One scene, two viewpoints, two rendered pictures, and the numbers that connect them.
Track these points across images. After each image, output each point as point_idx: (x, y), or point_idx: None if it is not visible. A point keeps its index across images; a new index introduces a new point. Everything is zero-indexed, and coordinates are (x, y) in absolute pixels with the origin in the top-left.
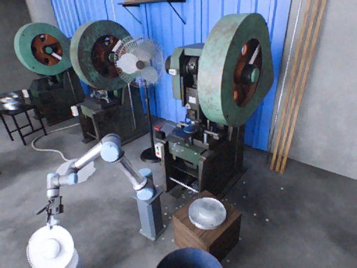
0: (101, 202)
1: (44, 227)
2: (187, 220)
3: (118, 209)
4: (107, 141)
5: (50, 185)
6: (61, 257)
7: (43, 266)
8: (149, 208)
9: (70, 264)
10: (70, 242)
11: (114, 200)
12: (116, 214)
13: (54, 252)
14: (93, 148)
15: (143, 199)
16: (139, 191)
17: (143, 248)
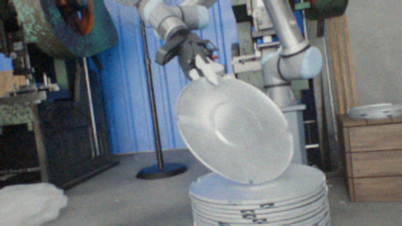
0: (134, 223)
1: (197, 82)
2: (373, 118)
3: (187, 216)
4: None
5: (169, 12)
6: (268, 140)
7: (242, 169)
8: (300, 123)
9: (285, 170)
10: (270, 108)
11: (160, 214)
12: (191, 221)
13: (252, 130)
14: None
15: (313, 71)
16: (308, 50)
17: None
